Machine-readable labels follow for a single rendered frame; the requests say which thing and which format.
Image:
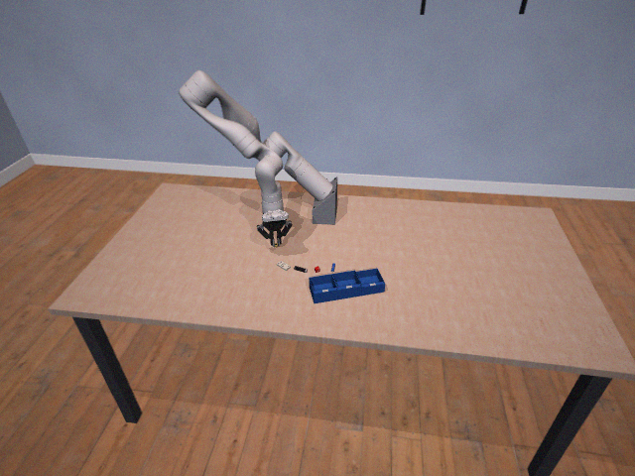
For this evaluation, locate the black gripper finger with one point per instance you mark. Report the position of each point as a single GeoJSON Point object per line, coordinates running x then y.
{"type": "Point", "coordinates": [260, 228]}
{"type": "Point", "coordinates": [284, 232]}

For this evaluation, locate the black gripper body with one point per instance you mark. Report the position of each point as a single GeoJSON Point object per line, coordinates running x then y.
{"type": "Point", "coordinates": [274, 223]}

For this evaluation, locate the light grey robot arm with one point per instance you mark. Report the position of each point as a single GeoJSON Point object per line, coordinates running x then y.
{"type": "Point", "coordinates": [200, 90]}

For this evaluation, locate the blue bin rack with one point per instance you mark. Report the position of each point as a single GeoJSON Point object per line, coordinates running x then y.
{"type": "Point", "coordinates": [346, 285]}

